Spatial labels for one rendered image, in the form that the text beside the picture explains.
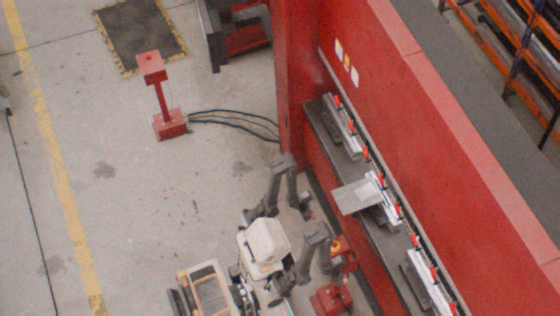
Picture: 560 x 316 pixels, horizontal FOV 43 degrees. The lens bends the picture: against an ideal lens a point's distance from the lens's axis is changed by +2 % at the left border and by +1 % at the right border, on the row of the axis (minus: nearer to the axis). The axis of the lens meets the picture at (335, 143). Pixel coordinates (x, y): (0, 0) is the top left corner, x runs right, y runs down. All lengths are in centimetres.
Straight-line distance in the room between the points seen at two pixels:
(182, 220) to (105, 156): 86
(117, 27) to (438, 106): 412
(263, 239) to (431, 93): 120
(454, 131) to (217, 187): 286
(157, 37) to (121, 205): 167
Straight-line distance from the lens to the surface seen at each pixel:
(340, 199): 409
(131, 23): 650
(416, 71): 298
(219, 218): 520
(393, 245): 411
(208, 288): 398
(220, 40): 419
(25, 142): 594
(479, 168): 274
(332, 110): 449
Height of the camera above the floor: 455
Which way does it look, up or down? 56 degrees down
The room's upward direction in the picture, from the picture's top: 3 degrees clockwise
